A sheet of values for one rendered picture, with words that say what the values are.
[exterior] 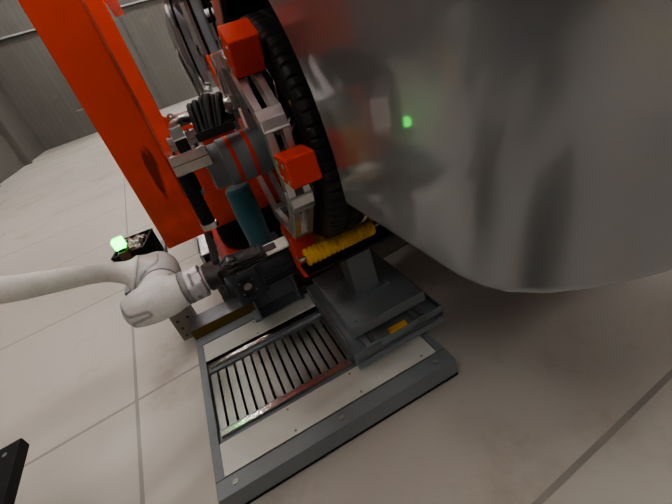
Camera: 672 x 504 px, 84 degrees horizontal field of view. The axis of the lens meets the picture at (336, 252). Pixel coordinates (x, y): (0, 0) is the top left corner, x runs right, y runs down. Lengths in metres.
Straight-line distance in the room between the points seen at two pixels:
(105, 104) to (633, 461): 1.87
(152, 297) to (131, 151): 0.73
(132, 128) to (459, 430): 1.48
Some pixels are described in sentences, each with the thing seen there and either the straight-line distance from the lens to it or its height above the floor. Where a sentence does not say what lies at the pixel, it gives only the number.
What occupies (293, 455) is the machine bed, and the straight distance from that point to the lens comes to 1.27.
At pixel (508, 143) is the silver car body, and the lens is 0.41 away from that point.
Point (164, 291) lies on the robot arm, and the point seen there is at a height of 0.67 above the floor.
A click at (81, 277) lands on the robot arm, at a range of 1.14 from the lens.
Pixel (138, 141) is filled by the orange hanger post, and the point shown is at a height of 0.94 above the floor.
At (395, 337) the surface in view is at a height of 0.14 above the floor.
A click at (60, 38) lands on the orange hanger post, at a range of 1.61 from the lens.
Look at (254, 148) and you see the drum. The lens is 1.12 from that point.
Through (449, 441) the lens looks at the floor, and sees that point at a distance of 1.27.
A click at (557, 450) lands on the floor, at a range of 1.27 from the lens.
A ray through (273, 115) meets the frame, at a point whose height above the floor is 0.96.
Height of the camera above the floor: 1.10
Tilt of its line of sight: 30 degrees down
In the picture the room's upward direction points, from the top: 19 degrees counter-clockwise
